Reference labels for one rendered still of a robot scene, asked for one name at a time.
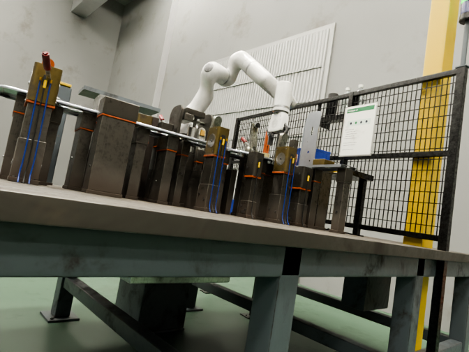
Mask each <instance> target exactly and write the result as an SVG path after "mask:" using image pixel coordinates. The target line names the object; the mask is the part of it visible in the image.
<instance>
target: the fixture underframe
mask: <svg viewBox="0 0 469 352"><path fill-rule="evenodd" d="M436 264H437V260H431V259H423V258H408V257H400V256H384V255H375V254H361V253H352V252H344V251H328V250H320V249H305V248H296V247H281V246H272V245H264V244H249V243H241V242H225V241H217V240H201V239H193V238H185V237H169V236H161V235H145V234H137V233H122V232H113V231H105V230H89V229H81V228H66V227H58V226H42V225H33V224H25V223H10V222H2V221H0V277H58V279H57V285H56V288H55V292H54V299H53V302H52V308H51V310H50V311H40V314H41V315H42V316H43V318H44V319H45V320H46V321H47V322H48V323H58V322H66V321H79V320H80V318H79V317H78V316H77V315H76V314H74V313H73V312H72V311H71V307H72V303H73V296H74V297H75V298H76V299H78V300H79V301H80V302H81V303H82V304H83V305H84V306H85V307H87V308H88V309H89V310H90V311H92V312H93V313H94V314H95V315H96V316H97V317H99V319H100V320H102V321H103V322H104V323H105V324H107V325H108V326H109V327H110V328H112V329H113V330H114V331H115V332H116V333H117V334H118V335H119V336H120V337H122V338H123V339H124V340H125V341H126V342H128V343H129V344H130V345H131V346H132V347H133V348H134V349H135V350H137V351H138V352H179V351H178V350H176V349H175V348H174V347H172V346H171V345H169V344H168V343H167V342H165V341H164V340H163V339H161V338H160V337H159V336H157V335H156V334H154V333H153V332H152V331H150V330H149V329H148V328H146V327H145V326H143V325H142V324H141V323H139V322H138V321H136V320H135V319H134V318H133V317H131V316H130V315H128V314H127V313H126V312H124V311H123V310H122V309H120V308H118V306H116V305H115V304H113V303H112V302H110V301H109V300H108V299H107V298H105V297H103V296H102V295H101V294H100V293H98V292H97V291H95V290H94V289H93V288H92V287H90V286H88V285H87V284H86V283H84V282H83V281H82V280H80V279H79V278H78V277H119V278H121V279H123V280H124V281H126V282H128V283H130V284H187V283H191V288H190V293H189V297H188V304H187V309H186V312H188V311H203V309H202V308H200V307H198V306H196V305H195V303H196V298H197V294H198V288H200V289H202V290H204V291H206V292H208V293H211V294H213V295H215V296H217V297H219V298H222V299H224V300H226V301H228V302H231V303H232V304H234V305H237V306H239V307H241V308H244V309H246V310H248V311H250V312H251V315H250V320H249V324H248V333H247V338H246V346H245V351H244V352H288V348H289V343H290V333H291V330H292V331H294V332H296V333H298V334H301V335H303V336H305V337H308V338H309V339H312V340H313V341H316V342H318V343H320V344H323V345H325V346H327V347H329V348H331V349H334V350H335V351H338V352H381V351H378V350H375V349H373V348H371V347H369V346H366V345H363V344H361V343H359V342H356V341H354V340H352V339H349V338H347V337H344V336H342V335H339V334H337V333H335V332H332V331H330V330H327V329H325V328H322V327H320V326H318V325H316V324H313V323H310V322H308V321H305V320H304V319H301V318H298V317H296V316H293V314H294V309H295V300H296V295H300V296H303V297H305V298H308V299H311V300H314V301H316V302H320V303H322V304H325V305H328V306H330V307H334V308H336V309H340V310H342V311H345V312H348V313H350V314H354V315H355V316H359V317H362V318H365V319H367V320H370V321H373V322H375V323H379V324H381V325H385V326H387V327H389V328H390V332H389V343H388V349H387V352H426V348H423V349H420V350H418V351H415V345H416V338H417V326H418V320H419V308H420V301H421V294H422V283H423V277H434V276H435V275H436ZM230 277H256V280H255V288H254V294H253V298H250V297H248V296H246V295H243V294H241V293H238V292H236V291H233V290H231V289H229V288H226V287H224V286H221V285H219V284H216V283H228V282H229V281H230ZM299 277H344V282H343V292H342V298H341V299H338V298H335V297H332V296H330V295H326V294H324V293H320V292H317V291H314V290H311V289H309V288H305V287H303V286H299V285H298V280H299ZM392 277H396V285H395V291H394V302H393V308H392V316H389V315H386V314H383V313H380V312H378V311H374V310H376V309H386V308H388V302H389V291H390V285H391V278H392ZM446 277H455V280H454V292H453V300H452V312H451V320H450V327H449V335H446V334H444V333H440V341H439V349H438V352H468V345H469V263H464V262H455V261H448V263H447V276H446Z"/></svg>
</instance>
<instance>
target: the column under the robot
mask: <svg viewBox="0 0 469 352"><path fill-rule="evenodd" d="M190 288H191V283H187V284H130V283H128V282H126V281H124V280H123V279H121V278H120V281H119V287H118V291H117V299H116V302H115V305H116V306H118V308H120V309H122V310H123V311H124V312H126V313H127V314H128V315H130V316H131V317H133V318H134V319H135V320H136V321H138V322H139V323H141V324H142V325H143V326H145V327H146V328H148V329H149V330H150V331H152V332H153V333H154V334H156V333H162V332H173V331H179V330H184V321H185V316H186V309H187V304H188V297H189V293H190Z"/></svg>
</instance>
